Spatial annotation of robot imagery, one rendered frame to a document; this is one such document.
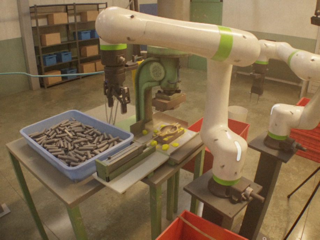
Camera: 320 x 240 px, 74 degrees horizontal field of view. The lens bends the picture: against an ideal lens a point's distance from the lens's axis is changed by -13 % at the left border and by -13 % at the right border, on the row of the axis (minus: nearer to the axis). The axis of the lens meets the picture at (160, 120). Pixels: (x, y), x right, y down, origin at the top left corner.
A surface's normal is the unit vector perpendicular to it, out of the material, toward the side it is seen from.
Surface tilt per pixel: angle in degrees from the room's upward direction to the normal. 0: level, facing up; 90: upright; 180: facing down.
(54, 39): 90
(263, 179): 90
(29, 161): 0
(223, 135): 14
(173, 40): 106
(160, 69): 90
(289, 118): 86
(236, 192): 81
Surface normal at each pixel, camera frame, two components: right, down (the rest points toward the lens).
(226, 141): -0.24, -0.80
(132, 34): 0.23, 0.70
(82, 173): 0.77, 0.41
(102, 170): -0.61, 0.33
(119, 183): 0.00, -0.91
